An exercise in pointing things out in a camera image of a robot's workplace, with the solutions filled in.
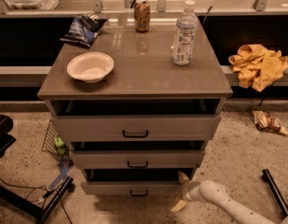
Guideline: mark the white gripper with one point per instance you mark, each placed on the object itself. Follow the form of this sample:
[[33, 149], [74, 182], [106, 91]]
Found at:
[[187, 191]]

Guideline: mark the grey bottom drawer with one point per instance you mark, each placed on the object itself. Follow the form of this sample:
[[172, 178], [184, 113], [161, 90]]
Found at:
[[134, 182]]

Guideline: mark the grey drawer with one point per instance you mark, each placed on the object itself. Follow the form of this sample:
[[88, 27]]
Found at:
[[137, 159], [134, 182], [136, 128]]

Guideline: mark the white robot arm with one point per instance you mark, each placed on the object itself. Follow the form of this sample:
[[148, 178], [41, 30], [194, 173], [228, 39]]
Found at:
[[211, 192]]

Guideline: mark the grey middle drawer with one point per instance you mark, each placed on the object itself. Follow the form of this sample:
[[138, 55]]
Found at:
[[137, 159]]

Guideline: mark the grey top drawer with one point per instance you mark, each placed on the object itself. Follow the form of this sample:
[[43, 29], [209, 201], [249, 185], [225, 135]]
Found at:
[[136, 128]]

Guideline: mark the grey drawer cabinet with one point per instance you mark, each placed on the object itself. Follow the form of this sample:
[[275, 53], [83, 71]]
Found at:
[[144, 82]]

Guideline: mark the black bar right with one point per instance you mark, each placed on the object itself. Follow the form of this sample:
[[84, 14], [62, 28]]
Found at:
[[267, 177]]

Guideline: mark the brown snack wrapper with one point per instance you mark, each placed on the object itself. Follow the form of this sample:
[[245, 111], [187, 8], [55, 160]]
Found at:
[[266, 123]]

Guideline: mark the green object in basket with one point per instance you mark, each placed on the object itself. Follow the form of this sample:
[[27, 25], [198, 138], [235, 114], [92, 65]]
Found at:
[[59, 145]]

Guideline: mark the yellow cloth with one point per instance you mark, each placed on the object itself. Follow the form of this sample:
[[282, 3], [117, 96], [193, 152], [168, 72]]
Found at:
[[257, 66]]

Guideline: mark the clear plastic water bottle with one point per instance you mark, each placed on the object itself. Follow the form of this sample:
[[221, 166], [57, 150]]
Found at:
[[184, 34]]

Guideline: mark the white paper bowl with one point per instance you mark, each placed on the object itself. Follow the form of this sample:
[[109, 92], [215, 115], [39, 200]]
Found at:
[[90, 67]]

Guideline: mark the black stand leg left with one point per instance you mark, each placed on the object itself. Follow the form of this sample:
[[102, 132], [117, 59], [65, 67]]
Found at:
[[40, 214]]

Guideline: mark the orange soda can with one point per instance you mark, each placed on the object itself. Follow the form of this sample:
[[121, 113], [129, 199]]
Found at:
[[142, 15]]

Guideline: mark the blue chip bag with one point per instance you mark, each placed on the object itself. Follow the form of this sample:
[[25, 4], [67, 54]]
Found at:
[[84, 29]]

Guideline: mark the black chair base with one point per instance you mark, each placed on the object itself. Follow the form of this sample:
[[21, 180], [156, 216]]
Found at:
[[6, 140]]

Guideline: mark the wire mesh basket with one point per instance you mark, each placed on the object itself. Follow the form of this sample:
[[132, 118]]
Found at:
[[48, 144]]

